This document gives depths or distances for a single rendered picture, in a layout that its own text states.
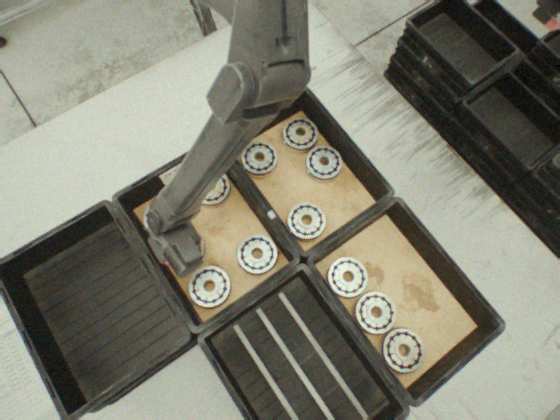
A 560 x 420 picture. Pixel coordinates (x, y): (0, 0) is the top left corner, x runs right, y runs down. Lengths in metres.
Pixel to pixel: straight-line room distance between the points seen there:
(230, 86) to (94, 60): 2.16
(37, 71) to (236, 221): 1.83
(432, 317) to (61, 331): 0.92
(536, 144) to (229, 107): 1.73
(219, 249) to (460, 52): 1.41
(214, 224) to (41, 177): 0.60
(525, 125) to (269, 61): 1.73
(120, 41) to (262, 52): 2.21
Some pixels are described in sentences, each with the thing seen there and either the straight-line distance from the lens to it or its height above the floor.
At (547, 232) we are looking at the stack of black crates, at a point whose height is 0.30.
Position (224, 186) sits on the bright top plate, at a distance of 1.05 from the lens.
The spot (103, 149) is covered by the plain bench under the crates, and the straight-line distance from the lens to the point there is 1.37.
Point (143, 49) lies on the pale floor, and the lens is 2.52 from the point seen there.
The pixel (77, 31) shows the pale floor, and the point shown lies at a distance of 2.73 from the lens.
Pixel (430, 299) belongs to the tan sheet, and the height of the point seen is 0.83.
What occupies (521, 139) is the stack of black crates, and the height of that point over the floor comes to 0.38.
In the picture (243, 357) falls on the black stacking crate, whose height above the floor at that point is 0.83.
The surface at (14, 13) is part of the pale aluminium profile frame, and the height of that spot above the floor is 0.13.
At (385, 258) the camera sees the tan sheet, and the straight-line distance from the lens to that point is 1.06.
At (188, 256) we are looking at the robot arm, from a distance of 0.75.
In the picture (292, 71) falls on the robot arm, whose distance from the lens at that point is 0.45.
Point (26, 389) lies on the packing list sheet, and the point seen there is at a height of 0.70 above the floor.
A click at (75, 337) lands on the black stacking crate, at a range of 1.10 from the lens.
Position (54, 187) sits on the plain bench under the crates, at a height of 0.70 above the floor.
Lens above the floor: 1.82
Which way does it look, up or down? 71 degrees down
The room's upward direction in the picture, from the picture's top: 10 degrees clockwise
